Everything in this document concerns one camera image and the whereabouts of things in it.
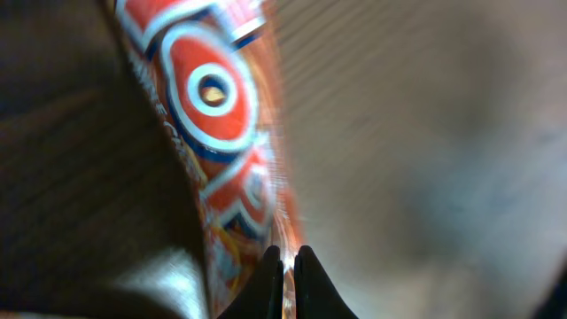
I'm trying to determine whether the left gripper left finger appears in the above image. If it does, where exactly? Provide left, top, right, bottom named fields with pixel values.
left=218, top=245, right=284, bottom=319

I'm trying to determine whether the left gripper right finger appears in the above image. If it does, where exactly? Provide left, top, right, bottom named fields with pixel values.
left=293, top=245, right=357, bottom=319

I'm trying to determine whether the red orange snack packet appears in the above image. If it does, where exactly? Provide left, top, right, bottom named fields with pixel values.
left=110, top=0, right=302, bottom=318

